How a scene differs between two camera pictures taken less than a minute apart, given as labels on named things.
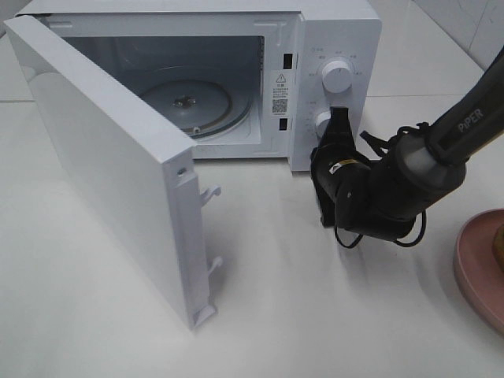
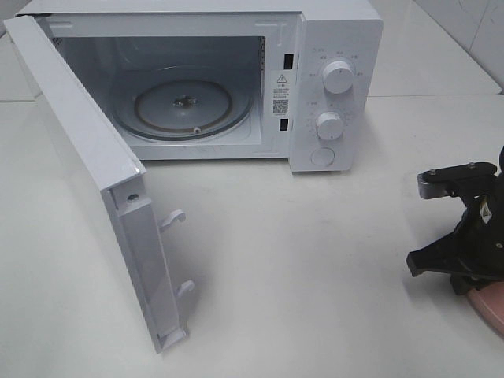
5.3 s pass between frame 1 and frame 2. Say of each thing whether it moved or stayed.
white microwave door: moved
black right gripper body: moved
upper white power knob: stayed
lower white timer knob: stayed
